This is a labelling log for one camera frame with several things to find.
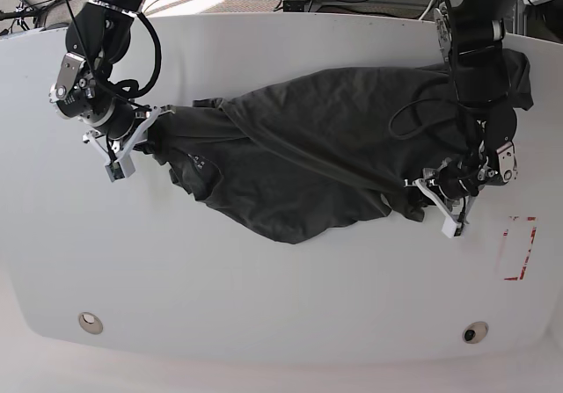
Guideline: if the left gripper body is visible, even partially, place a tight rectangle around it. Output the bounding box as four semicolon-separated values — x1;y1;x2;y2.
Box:
403;157;484;226

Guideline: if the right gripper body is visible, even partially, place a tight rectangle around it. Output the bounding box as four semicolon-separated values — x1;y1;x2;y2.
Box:
82;102;176;164

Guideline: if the dark grey T-shirt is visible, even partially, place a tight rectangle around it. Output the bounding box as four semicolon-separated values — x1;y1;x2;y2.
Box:
143;49;533;244

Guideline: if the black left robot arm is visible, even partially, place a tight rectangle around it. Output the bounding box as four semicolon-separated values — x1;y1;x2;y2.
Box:
388;0;518;236

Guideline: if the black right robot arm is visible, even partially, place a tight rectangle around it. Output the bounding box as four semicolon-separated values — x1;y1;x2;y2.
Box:
49;0;163;165

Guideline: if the red tape rectangle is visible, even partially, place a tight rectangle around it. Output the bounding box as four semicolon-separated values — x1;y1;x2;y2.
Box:
496;216;538;281

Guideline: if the right table grommet hole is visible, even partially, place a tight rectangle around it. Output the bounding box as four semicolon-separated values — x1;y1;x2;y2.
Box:
462;321;489;345

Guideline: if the table grommet hole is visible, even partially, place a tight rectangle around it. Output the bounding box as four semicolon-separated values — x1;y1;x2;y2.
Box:
77;312;104;335
462;321;489;345

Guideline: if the left table grommet hole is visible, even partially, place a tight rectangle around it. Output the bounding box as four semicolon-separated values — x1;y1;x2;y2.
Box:
77;312;104;335

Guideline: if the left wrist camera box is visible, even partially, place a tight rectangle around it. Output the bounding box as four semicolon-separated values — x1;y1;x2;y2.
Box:
442;217;465;238

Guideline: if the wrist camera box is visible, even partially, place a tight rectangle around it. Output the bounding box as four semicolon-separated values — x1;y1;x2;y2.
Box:
442;217;465;238
105;156;135;183

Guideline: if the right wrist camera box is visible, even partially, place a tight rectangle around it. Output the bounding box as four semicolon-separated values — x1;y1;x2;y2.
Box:
105;156;135;183

